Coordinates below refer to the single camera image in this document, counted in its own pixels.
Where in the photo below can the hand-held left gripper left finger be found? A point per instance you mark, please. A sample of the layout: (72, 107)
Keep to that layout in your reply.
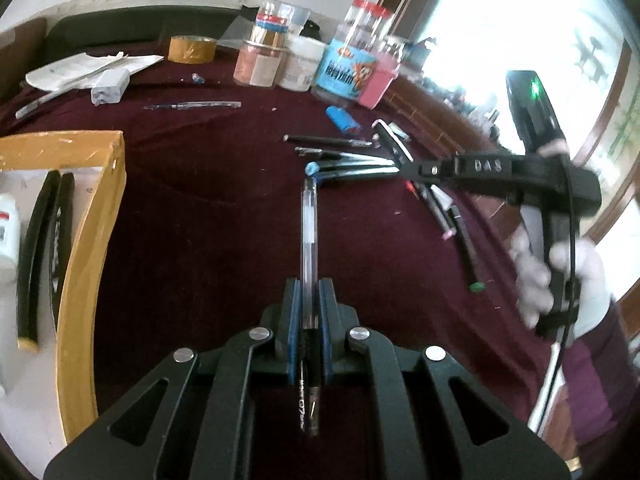
(295, 320)

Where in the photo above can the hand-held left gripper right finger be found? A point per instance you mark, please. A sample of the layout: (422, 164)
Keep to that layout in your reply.
(326, 320)

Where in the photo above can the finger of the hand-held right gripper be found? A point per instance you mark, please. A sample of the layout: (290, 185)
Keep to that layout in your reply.
(425, 170)

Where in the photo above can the black marker blue cap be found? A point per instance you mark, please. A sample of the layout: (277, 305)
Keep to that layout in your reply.
(350, 172)

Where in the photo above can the black marker green cap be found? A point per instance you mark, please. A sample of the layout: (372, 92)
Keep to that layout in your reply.
(467, 250)

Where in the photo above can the clear gel pen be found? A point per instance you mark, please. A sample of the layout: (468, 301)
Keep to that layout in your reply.
(310, 230)

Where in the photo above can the black pen silver clip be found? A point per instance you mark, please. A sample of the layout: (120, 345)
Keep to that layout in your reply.
(320, 151)

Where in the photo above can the cardboard box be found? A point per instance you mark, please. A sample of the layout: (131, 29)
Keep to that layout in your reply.
(87, 260)

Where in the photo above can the thick black marker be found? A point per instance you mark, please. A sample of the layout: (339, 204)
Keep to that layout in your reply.
(64, 220)

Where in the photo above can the white bottle red band label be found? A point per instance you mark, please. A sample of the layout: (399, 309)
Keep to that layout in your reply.
(7, 255)

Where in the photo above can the person's right forearm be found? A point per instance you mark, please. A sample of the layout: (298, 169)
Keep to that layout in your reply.
(595, 385)

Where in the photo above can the person's right hand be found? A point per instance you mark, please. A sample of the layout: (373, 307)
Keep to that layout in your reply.
(590, 280)

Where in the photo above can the blue battery pack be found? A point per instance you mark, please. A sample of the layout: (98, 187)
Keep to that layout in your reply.
(342, 119)

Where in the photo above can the pink bottle knit sleeve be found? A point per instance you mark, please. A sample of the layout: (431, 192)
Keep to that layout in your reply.
(380, 82)

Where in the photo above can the clear jar cartoon label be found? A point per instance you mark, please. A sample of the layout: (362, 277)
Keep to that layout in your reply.
(345, 70)

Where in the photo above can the white plastic tub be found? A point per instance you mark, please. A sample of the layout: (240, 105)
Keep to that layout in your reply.
(300, 65)

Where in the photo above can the pinkish clear jar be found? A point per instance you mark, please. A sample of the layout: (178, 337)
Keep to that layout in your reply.
(257, 65)

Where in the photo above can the clear jar striped tape rolls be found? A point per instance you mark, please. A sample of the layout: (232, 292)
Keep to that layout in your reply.
(277, 20)

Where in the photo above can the clear pen blue ink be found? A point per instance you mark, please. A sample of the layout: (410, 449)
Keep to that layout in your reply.
(195, 106)

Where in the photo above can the small blue pen cap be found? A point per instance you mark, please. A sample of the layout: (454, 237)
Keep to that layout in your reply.
(198, 78)

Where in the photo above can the gold tape roll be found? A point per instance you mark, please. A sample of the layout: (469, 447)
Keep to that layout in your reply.
(192, 50)

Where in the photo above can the white charger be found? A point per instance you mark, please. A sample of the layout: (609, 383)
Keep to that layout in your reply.
(110, 89)

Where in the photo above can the white stick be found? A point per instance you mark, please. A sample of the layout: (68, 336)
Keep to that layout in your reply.
(97, 67)

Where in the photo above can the black chair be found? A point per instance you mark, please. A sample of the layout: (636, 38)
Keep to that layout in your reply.
(125, 30)

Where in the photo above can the grey pen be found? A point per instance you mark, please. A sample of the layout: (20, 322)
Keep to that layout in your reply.
(37, 106)

